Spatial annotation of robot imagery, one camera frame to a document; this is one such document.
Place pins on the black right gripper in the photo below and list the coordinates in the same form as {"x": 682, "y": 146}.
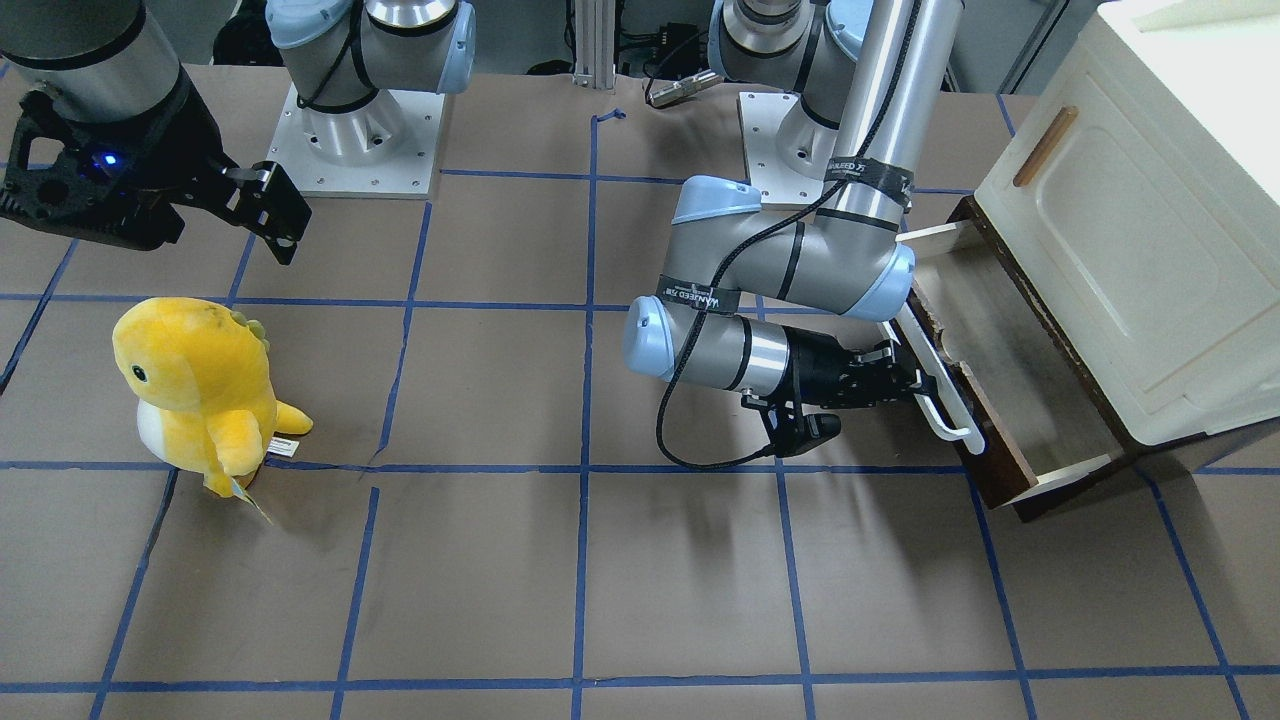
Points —
{"x": 178, "y": 143}

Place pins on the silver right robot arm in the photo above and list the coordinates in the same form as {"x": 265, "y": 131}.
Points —
{"x": 111, "y": 61}

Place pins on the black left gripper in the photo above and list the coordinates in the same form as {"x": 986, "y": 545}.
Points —
{"x": 818, "y": 368}

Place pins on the cream plastic storage cabinet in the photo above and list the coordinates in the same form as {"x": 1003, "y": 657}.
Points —
{"x": 1139, "y": 197}

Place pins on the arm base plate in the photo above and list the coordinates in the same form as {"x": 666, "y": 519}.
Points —
{"x": 386, "y": 149}
{"x": 786, "y": 151}

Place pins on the dark brown bottom drawer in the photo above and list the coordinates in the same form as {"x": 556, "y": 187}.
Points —
{"x": 1037, "y": 434}

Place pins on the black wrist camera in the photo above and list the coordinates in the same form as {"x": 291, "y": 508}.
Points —
{"x": 790, "y": 431}

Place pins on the yellow plush dinosaur toy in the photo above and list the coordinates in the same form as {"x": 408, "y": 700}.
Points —
{"x": 201, "y": 374}

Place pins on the aluminium frame post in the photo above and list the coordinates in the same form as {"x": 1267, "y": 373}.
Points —
{"x": 594, "y": 44}

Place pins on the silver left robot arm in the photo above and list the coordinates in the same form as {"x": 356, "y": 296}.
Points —
{"x": 840, "y": 254}

